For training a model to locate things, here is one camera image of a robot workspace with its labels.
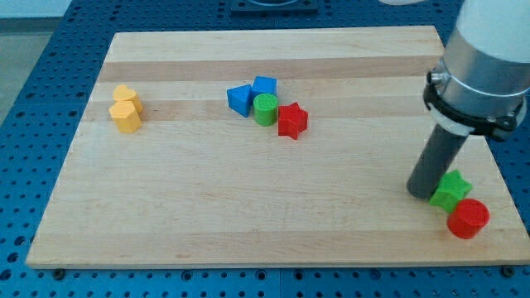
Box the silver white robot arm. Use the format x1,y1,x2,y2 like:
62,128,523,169
424,0,529,142

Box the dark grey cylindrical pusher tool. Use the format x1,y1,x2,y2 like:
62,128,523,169
407,124,467,199

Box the red star block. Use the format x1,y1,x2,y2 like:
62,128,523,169
277,102,309,140

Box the yellow hexagon block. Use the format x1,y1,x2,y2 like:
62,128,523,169
109,101,142,133

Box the yellow heart block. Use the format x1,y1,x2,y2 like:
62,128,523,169
113,84,143,113

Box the green cylinder block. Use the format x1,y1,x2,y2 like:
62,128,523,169
253,94,278,127

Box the green star block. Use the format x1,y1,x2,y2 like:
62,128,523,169
429,170,473,214

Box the blue cube block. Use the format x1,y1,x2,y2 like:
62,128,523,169
251,76,277,98

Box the blue triangle block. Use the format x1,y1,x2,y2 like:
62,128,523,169
226,84,253,118

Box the light wooden board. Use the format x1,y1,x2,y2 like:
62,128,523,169
26,26,529,269

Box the red cylinder block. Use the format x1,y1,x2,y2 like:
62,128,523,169
446,198,490,239

